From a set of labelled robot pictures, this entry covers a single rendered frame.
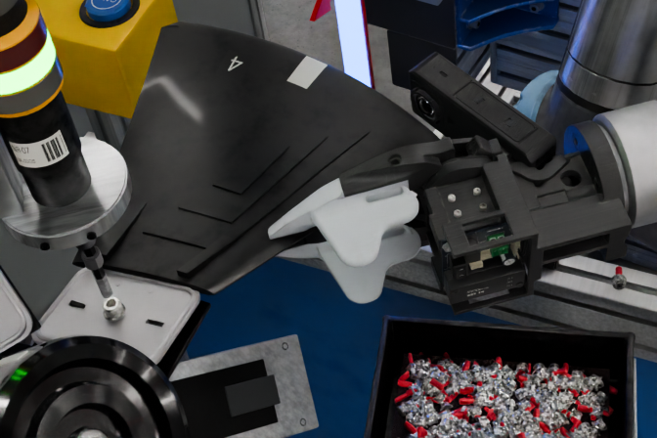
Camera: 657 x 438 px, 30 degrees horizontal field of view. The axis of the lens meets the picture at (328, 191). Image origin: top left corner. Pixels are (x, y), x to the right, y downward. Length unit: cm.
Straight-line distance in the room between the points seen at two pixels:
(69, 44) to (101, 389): 51
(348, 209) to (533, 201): 11
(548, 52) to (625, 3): 64
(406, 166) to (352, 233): 5
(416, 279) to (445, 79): 43
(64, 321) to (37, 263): 124
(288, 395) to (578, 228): 28
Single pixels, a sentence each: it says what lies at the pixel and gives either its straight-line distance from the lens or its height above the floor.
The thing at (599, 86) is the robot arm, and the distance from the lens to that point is 88.
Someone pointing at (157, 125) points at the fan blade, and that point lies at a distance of 85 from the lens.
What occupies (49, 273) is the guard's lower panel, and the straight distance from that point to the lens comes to 203.
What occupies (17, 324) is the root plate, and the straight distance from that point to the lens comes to 69.
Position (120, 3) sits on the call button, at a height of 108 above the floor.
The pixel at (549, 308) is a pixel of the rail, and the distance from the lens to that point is 116.
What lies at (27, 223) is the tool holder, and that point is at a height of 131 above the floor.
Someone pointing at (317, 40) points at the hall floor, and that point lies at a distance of 267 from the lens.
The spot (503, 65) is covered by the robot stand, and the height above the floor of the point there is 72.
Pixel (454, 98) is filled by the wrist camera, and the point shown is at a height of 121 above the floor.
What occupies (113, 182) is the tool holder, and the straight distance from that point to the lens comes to 65.
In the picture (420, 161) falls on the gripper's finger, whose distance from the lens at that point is 74.
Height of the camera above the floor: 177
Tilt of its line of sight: 48 degrees down
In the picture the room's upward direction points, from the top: 10 degrees counter-clockwise
